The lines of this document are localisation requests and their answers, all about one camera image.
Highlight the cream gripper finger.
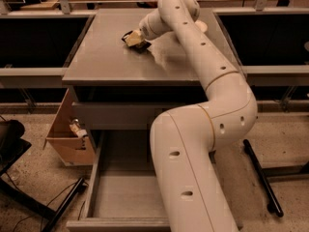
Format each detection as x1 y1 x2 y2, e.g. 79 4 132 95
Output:
125 33 137 46

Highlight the black rxbar chocolate wrapper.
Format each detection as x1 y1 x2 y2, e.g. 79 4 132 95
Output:
122 30 151 53

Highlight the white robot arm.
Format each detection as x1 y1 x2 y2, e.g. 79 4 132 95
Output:
125 0 257 232

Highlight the grey drawer cabinet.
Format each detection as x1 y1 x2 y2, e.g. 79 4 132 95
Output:
62 7 248 166

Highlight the closed grey top drawer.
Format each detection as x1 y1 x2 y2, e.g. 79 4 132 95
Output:
72 102 181 130

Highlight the open grey middle drawer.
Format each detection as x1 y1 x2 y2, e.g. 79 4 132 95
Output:
67 130 170 232

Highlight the wooden box on floor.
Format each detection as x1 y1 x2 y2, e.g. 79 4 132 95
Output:
46 91 95 166

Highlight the black chair base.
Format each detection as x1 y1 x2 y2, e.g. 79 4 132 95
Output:
0 120 55 219

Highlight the black stand leg left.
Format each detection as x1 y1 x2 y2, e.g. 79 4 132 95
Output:
41 178 86 232

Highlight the black stand leg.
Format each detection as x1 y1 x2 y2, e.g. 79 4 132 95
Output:
41 178 86 232
243 139 284 218

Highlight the black stand leg right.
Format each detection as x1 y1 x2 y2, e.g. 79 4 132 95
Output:
243 139 284 218

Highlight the black floor cable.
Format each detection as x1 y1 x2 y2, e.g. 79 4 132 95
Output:
11 181 88 232

